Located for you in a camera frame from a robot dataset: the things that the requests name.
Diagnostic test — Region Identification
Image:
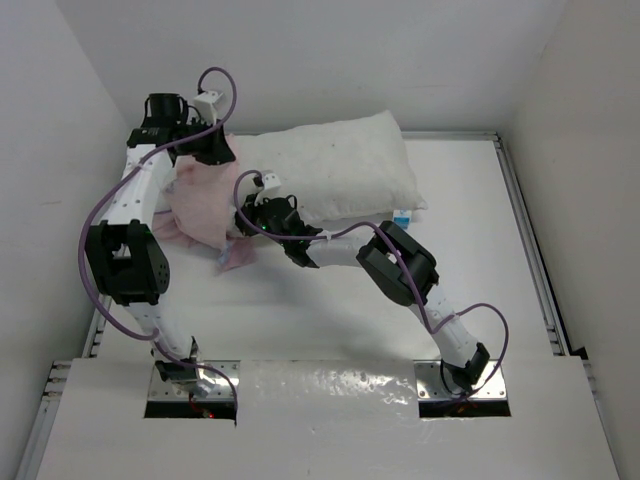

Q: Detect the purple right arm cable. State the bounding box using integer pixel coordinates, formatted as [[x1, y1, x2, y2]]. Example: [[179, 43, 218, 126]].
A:
[[233, 170, 510, 391]]

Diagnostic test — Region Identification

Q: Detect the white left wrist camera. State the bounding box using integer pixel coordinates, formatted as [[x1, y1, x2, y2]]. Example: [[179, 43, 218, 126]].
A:
[[193, 90, 224, 124]]

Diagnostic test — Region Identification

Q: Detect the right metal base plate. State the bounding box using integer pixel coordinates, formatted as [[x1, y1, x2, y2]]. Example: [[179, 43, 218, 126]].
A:
[[415, 359, 509, 402]]

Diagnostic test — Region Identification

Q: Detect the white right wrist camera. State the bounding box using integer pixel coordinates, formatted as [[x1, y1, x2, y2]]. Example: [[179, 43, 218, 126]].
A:
[[256, 170, 281, 190]]

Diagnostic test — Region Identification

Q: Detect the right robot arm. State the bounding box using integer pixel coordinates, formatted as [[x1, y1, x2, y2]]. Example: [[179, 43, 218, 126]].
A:
[[234, 194, 489, 396]]

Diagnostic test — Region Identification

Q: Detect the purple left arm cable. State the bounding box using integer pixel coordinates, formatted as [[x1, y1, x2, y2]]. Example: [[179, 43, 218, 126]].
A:
[[78, 66, 239, 401]]

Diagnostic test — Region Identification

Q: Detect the aluminium table frame rail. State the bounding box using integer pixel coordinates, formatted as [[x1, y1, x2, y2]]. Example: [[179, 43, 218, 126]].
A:
[[14, 130, 591, 471]]

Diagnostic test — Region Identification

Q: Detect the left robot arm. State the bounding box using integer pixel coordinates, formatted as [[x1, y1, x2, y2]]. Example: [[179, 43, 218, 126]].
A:
[[83, 90, 235, 398]]

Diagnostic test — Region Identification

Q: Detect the blue white pillow label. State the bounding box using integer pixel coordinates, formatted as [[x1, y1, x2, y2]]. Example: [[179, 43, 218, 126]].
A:
[[392, 209, 413, 230]]

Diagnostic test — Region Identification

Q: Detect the metal base plate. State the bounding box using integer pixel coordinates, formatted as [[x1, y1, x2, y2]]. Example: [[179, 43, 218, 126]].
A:
[[147, 360, 240, 401], [415, 359, 509, 402]]

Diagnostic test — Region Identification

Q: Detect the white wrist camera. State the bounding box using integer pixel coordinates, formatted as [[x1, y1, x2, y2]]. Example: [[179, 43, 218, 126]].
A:
[[193, 90, 224, 124], [256, 170, 281, 190]]

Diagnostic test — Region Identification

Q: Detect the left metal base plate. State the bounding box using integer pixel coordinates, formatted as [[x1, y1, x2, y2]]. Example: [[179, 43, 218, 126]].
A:
[[147, 360, 240, 401]]

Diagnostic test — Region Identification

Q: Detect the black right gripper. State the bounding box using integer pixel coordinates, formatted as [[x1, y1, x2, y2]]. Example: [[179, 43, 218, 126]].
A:
[[233, 190, 291, 246]]

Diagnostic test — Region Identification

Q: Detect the white front cover board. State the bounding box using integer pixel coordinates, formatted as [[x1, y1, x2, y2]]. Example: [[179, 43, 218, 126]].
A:
[[39, 358, 617, 479]]

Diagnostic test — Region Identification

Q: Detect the white pillow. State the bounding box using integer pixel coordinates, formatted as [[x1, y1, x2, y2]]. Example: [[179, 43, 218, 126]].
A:
[[233, 110, 427, 225]]

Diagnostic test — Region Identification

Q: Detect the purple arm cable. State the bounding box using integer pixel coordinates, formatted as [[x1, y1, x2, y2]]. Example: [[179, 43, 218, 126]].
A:
[[233, 170, 510, 391], [78, 66, 239, 401]]

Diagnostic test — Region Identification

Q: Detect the pink pillowcase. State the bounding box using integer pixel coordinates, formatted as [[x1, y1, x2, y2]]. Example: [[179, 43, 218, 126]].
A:
[[152, 156, 257, 274]]

